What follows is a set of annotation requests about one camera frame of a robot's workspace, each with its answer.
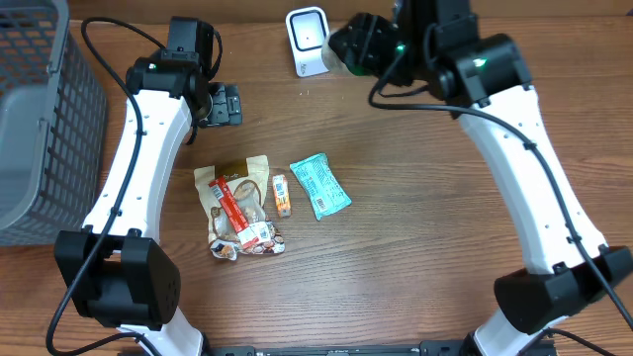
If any green bottle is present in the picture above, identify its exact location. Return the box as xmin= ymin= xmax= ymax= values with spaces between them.
xmin=321 ymin=28 xmax=370 ymax=77

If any orange snack packet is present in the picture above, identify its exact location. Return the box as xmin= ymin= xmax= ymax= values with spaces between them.
xmin=272 ymin=174 xmax=292 ymax=218

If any teal tissue pack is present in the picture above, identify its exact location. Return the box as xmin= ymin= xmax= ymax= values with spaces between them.
xmin=290 ymin=152 xmax=352 ymax=221

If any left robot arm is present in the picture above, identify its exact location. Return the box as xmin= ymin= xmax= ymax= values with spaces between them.
xmin=45 ymin=17 xmax=238 ymax=355

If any brown nut snack pouch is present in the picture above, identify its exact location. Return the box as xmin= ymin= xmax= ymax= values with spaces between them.
xmin=194 ymin=155 xmax=285 ymax=261

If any white barcode scanner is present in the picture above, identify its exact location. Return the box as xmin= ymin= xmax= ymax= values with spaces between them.
xmin=285 ymin=6 xmax=329 ymax=77

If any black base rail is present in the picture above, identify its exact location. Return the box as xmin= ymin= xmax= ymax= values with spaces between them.
xmin=118 ymin=338 xmax=558 ymax=356

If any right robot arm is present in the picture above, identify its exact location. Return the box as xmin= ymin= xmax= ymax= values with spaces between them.
xmin=323 ymin=0 xmax=632 ymax=355

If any red snack bar wrapper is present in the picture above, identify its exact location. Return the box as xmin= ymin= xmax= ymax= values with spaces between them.
xmin=209 ymin=177 xmax=259 ymax=249

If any grey plastic mesh basket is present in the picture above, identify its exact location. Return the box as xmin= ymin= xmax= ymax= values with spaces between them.
xmin=1 ymin=0 xmax=108 ymax=246

